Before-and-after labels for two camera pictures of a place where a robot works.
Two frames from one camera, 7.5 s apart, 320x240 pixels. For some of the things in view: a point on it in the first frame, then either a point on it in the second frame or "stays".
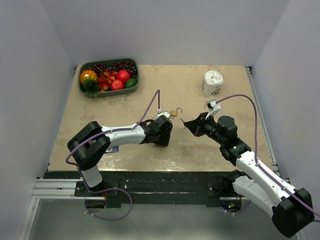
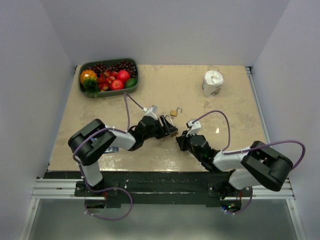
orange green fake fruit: x=89 y=82 stays
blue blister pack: x=114 y=149 stays
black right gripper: x=196 y=126 to x=182 y=140
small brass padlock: x=174 y=113 stays
